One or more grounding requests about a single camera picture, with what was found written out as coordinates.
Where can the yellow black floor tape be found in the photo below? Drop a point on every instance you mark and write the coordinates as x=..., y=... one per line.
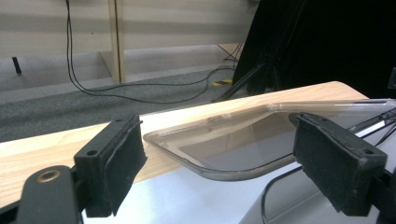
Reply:
x=223, y=82

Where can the black curtain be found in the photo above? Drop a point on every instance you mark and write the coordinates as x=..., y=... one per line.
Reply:
x=327, y=43

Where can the light wooden shelf unit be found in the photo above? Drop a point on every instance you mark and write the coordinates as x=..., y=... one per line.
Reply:
x=171, y=25

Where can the small black peg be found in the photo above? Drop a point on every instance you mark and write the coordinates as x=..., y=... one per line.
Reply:
x=16, y=66

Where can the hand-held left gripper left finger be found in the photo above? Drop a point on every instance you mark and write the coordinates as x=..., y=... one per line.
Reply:
x=106, y=174

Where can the transparent plastic lid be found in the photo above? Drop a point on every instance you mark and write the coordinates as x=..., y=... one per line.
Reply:
x=224, y=146

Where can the black tripod stand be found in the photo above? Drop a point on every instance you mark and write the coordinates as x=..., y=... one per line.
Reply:
x=239, y=84

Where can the wooden table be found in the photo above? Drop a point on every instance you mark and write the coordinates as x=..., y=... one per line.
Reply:
x=46, y=146

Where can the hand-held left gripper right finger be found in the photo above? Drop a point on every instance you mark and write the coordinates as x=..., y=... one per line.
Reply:
x=336, y=168

